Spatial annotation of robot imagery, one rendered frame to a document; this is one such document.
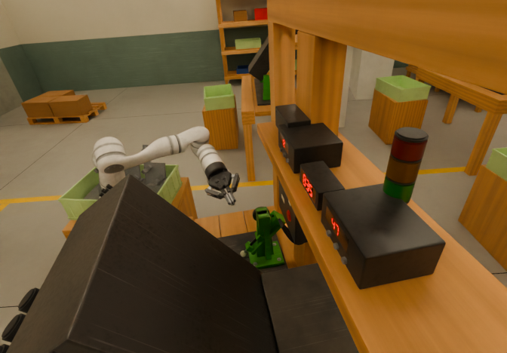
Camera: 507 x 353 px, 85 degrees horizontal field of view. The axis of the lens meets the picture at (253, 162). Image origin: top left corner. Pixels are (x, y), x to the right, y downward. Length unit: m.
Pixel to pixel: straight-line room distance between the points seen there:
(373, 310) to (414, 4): 0.42
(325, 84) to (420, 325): 0.57
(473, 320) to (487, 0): 0.40
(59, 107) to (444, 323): 6.46
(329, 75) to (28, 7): 8.66
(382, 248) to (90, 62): 8.53
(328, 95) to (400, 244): 0.47
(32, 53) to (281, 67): 8.55
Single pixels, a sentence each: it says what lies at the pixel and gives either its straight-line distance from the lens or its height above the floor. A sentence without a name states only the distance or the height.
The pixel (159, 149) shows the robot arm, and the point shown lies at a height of 1.51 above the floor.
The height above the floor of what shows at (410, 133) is 1.73.
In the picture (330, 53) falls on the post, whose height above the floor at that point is 1.80.
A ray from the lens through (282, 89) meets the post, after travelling 1.24.
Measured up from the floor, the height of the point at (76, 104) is 0.37.
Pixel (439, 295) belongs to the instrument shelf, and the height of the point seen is 1.54.
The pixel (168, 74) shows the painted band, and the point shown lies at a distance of 8.09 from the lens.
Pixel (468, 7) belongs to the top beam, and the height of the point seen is 1.92.
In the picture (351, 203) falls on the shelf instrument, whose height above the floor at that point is 1.62.
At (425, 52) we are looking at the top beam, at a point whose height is 1.87.
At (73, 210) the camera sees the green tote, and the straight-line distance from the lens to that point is 2.07.
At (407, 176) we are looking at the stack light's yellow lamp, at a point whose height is 1.66.
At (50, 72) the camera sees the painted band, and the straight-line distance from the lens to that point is 9.33.
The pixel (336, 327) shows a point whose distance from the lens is 0.81.
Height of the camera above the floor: 1.95
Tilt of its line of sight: 31 degrees down
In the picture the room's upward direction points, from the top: 4 degrees counter-clockwise
